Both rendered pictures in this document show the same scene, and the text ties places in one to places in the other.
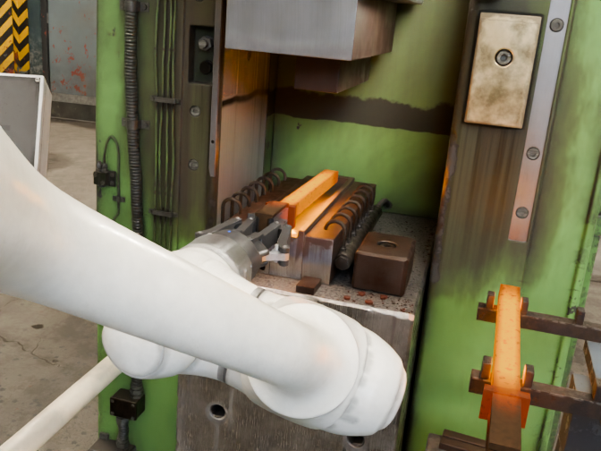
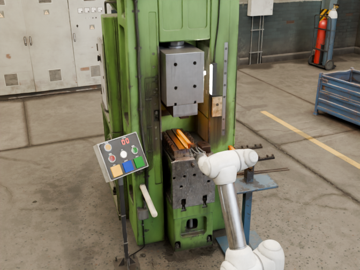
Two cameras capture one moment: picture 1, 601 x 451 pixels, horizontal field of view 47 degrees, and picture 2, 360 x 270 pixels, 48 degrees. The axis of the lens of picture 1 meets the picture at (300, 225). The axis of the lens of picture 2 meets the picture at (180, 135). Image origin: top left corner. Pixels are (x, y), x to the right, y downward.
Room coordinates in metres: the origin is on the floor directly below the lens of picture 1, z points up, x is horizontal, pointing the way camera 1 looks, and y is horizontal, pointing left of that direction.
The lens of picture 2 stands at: (-1.46, 1.58, 2.37)
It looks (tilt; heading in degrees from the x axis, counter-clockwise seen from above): 23 degrees down; 329
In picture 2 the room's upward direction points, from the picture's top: 1 degrees counter-clockwise
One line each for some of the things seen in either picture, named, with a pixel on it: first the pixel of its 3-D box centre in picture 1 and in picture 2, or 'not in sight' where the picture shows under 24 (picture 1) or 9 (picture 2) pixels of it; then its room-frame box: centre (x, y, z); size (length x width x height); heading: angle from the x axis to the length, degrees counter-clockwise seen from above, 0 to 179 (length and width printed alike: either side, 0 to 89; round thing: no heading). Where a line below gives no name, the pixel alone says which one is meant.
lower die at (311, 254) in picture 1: (305, 217); (178, 142); (1.26, -0.01, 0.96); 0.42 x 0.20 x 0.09; 166
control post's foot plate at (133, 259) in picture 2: not in sight; (126, 261); (1.11, 0.61, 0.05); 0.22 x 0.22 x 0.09; 76
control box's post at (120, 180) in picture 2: not in sight; (122, 212); (1.11, 0.60, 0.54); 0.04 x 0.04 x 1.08; 76
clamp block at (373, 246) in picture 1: (385, 262); (203, 147); (1.07, -0.15, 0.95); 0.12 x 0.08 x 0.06; 166
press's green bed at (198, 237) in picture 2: not in sight; (184, 211); (1.26, -0.06, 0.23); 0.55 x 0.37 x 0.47; 166
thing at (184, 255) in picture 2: not in sight; (187, 249); (1.01, 0.06, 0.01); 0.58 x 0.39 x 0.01; 76
